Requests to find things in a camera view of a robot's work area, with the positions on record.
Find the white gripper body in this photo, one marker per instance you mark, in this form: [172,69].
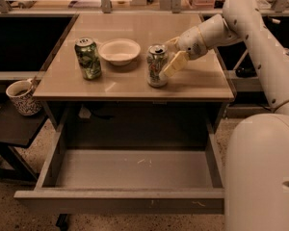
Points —
[190,44]

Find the white 7up soda can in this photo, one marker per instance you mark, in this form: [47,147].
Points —
[157,57]

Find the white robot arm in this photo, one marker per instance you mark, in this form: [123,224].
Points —
[256,175]

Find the green soda can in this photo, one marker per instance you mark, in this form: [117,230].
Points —
[88,59]

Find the grey open top drawer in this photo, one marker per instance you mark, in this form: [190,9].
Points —
[106,166]

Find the white paper bowl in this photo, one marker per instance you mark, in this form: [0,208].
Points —
[119,51]

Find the black object on shelf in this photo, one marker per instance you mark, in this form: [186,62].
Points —
[243,72]

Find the grey cabinet desk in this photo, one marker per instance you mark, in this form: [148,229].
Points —
[126,110]

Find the patterned paper cup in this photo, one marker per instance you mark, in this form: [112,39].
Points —
[21,95]

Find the dark side stool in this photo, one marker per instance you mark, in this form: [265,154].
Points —
[17,130]

